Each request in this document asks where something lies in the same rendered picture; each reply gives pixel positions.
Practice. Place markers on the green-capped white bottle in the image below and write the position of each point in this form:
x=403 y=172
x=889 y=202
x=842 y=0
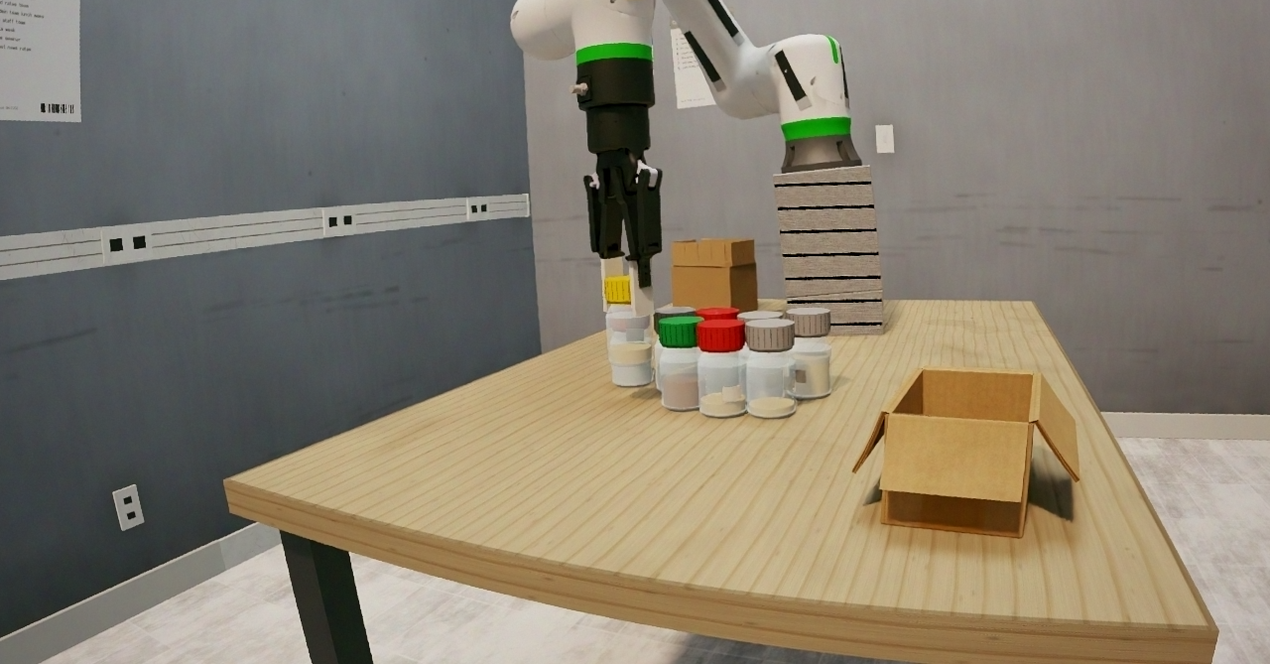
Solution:
x=679 y=363

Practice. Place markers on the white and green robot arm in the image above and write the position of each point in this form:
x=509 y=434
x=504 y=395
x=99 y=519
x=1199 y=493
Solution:
x=803 y=76

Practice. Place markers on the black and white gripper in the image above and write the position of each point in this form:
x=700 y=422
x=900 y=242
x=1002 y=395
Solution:
x=618 y=136

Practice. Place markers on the white bottle with grey ribbed cap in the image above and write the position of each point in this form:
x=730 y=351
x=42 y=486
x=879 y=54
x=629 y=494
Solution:
x=812 y=352

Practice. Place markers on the yellow-capped bottle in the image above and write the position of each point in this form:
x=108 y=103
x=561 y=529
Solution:
x=629 y=339

